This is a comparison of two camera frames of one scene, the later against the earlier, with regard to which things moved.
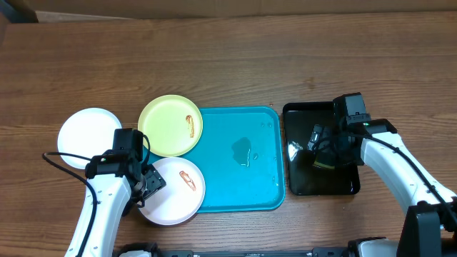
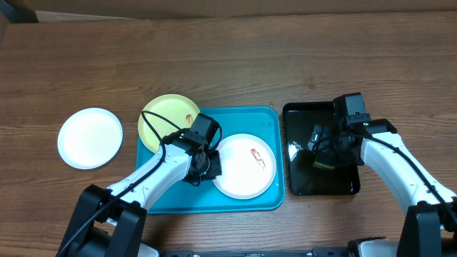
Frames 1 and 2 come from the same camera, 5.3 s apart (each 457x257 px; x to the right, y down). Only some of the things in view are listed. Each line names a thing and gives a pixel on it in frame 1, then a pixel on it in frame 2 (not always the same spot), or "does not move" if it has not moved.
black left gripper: (156, 182) to (216, 170)
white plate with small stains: (86, 133) does not move
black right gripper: (329, 146) does not move
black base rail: (350, 250) does not move
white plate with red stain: (182, 197) to (248, 165)
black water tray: (299, 119) does not move
